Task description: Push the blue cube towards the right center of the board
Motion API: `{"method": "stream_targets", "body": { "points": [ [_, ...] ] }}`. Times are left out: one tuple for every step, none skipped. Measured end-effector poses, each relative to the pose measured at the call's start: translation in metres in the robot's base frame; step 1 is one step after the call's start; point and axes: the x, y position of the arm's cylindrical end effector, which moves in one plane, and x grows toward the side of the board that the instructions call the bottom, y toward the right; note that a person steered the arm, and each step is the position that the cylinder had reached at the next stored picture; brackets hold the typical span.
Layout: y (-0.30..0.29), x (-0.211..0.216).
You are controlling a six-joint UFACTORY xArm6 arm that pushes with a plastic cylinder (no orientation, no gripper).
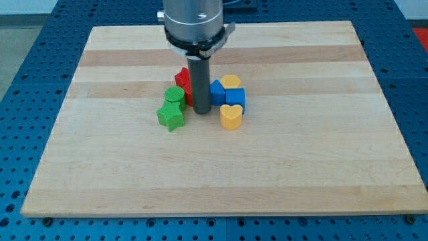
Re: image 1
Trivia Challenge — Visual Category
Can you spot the yellow heart block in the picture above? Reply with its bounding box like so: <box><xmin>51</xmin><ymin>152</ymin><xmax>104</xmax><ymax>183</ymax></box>
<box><xmin>219</xmin><ymin>104</ymin><xmax>243</xmax><ymax>131</ymax></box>

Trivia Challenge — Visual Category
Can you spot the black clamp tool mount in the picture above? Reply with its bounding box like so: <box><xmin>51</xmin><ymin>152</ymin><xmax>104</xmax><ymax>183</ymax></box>
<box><xmin>164</xmin><ymin>22</ymin><xmax>235</xmax><ymax>61</ymax></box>

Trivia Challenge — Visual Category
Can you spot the blue cube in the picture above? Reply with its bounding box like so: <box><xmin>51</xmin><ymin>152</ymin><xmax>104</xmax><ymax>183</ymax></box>
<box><xmin>225</xmin><ymin>88</ymin><xmax>246</xmax><ymax>113</ymax></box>

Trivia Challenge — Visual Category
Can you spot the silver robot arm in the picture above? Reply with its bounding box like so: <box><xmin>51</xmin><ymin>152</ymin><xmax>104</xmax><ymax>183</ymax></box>
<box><xmin>157</xmin><ymin>0</ymin><xmax>235</xmax><ymax>114</ymax></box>

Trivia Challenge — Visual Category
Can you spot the green cylinder block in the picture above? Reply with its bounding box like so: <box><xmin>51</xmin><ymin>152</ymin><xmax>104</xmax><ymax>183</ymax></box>
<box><xmin>164</xmin><ymin>86</ymin><xmax>187</xmax><ymax>111</ymax></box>

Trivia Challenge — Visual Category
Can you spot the red block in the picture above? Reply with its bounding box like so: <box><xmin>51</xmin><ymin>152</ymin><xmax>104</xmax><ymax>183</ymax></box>
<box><xmin>175</xmin><ymin>67</ymin><xmax>193</xmax><ymax>107</ymax></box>

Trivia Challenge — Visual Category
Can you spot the wooden board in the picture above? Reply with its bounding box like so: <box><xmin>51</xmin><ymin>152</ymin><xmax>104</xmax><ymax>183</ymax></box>
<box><xmin>21</xmin><ymin>21</ymin><xmax>427</xmax><ymax>218</ymax></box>

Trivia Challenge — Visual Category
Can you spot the blue pentagon block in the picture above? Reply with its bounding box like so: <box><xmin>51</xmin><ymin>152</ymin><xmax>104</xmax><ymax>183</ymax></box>
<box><xmin>210</xmin><ymin>80</ymin><xmax>226</xmax><ymax>106</ymax></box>

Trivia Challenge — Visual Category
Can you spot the yellow hexagon block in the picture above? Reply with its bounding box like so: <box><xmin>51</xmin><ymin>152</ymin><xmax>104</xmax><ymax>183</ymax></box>
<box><xmin>220</xmin><ymin>75</ymin><xmax>241</xmax><ymax>89</ymax></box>

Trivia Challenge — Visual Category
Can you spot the green star block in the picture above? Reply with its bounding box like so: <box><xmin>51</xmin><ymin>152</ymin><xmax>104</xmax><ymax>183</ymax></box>
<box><xmin>156</xmin><ymin>100</ymin><xmax>185</xmax><ymax>132</ymax></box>

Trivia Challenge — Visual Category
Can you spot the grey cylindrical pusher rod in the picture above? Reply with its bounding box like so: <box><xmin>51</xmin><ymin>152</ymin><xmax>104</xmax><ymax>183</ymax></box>
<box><xmin>187</xmin><ymin>59</ymin><xmax>211</xmax><ymax>114</ymax></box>

